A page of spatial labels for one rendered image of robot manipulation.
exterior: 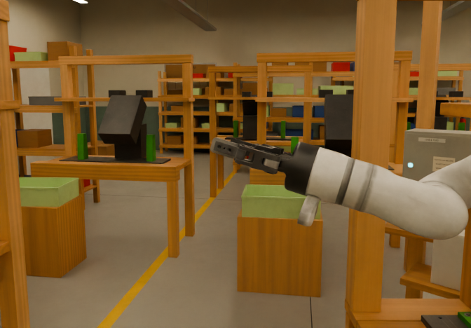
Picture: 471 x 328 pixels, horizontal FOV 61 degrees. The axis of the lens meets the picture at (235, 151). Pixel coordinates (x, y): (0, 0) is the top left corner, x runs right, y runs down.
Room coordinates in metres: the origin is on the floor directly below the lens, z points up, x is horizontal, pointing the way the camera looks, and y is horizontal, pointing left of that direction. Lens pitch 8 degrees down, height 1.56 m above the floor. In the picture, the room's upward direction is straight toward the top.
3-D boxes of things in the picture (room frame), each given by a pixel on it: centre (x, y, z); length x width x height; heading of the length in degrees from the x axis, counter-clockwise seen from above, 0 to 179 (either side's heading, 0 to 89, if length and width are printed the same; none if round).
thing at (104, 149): (9.44, 3.17, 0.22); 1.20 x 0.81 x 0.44; 174
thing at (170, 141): (10.78, 0.53, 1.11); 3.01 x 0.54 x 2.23; 81
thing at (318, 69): (8.04, -1.47, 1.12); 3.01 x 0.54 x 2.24; 81
